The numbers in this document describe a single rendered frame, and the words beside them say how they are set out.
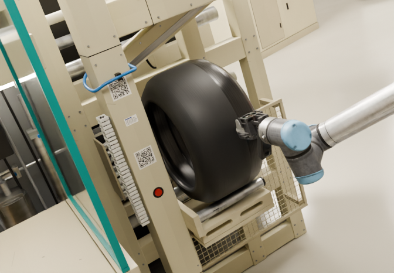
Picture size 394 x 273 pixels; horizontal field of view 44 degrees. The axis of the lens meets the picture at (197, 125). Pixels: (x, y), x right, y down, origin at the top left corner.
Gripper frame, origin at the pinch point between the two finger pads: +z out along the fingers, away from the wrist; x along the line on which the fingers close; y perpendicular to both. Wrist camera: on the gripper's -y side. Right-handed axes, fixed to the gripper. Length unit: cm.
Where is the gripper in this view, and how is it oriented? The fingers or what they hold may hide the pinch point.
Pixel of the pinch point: (240, 129)
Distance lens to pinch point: 179.7
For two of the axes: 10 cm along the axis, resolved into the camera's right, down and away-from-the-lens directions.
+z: -4.3, -0.9, 9.0
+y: -3.4, -9.1, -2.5
